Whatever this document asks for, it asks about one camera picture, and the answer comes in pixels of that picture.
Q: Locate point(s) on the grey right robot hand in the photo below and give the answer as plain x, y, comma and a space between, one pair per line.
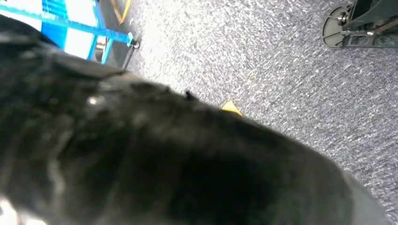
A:
186, 170

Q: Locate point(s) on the yellow floor tape square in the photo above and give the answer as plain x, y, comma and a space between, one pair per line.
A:
231, 108

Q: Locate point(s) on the translucent white plastic bin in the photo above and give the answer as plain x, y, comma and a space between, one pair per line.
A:
76, 43

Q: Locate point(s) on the blue steel rack on casters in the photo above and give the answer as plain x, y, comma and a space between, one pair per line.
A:
77, 27

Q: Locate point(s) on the blue plastic bin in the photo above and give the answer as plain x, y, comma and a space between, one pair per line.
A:
54, 35

